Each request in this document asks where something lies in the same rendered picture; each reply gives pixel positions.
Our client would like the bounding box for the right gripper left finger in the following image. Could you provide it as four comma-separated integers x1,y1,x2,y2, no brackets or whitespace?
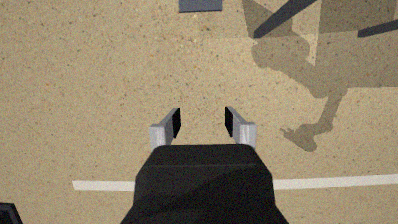
149,107,182,151

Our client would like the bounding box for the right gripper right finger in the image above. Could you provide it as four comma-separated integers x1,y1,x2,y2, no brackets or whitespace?
224,106,257,149

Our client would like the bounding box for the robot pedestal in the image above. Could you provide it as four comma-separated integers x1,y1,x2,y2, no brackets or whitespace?
178,0,224,14

